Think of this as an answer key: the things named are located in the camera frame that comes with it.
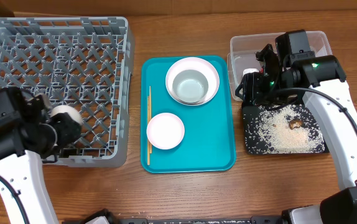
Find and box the wooden chopstick left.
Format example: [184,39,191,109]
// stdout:
[146,97,151,166]

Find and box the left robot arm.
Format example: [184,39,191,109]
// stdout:
[0,87,83,223]

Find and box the wooden chopstick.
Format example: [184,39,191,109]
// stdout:
[148,86,152,155]
[146,97,151,166]

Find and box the large white plate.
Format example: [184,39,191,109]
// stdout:
[165,57,220,106]

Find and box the brown food scrap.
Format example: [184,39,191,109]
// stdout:
[289,119,304,129]

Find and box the white cup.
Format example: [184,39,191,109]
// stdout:
[50,105,83,125]

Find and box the grey dishwasher rack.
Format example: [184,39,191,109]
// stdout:
[0,17,135,167]

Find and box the teal plastic tray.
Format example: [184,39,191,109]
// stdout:
[141,55,236,174]

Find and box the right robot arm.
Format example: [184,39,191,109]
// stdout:
[230,30,357,223]

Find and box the white rice heap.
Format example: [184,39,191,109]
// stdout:
[246,105,325,154]

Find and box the clear plastic bin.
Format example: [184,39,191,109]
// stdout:
[227,31,332,101]

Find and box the black tray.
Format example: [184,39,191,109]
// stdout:
[241,99,330,156]

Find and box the wooden chopstick right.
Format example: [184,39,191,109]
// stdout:
[148,86,152,155]

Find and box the white tissue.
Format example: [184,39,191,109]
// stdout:
[243,68,259,75]

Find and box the grey bowl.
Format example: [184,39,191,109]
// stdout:
[172,70,209,105]

